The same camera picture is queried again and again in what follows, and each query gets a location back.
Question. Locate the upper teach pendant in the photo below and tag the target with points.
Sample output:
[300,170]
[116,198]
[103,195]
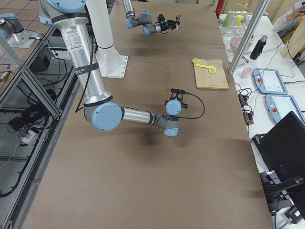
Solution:
[269,81]

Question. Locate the black thermos bottle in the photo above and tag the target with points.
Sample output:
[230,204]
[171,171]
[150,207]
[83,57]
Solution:
[258,47]

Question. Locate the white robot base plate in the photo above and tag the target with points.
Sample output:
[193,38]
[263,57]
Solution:
[111,63]

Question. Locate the wooden cutting board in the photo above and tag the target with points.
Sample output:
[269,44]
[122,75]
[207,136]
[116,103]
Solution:
[206,80]

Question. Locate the wooden cup rack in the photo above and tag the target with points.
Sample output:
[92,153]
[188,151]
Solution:
[245,4]

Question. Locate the pink cup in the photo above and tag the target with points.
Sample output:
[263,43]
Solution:
[247,72]

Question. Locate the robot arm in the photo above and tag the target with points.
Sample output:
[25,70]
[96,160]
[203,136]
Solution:
[86,31]
[144,19]

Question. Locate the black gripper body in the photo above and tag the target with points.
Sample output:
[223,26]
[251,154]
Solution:
[183,104]
[167,25]

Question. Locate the black monitor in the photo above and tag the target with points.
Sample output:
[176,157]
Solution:
[283,151]

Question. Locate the steel measuring jigger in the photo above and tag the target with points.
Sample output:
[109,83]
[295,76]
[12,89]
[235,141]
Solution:
[178,17]

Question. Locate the teach pendant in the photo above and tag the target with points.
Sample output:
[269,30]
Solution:
[280,105]
[269,81]

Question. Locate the aluminium frame post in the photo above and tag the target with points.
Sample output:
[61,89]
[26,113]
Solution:
[258,13]

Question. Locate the yellow plastic spoon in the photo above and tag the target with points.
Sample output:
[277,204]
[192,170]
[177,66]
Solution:
[206,67]

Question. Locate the lower teach pendant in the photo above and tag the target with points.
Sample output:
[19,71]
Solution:
[280,105]

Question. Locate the pink bowl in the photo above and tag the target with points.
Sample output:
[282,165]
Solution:
[235,42]

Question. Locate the green tumbler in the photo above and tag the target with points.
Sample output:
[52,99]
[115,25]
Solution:
[228,19]

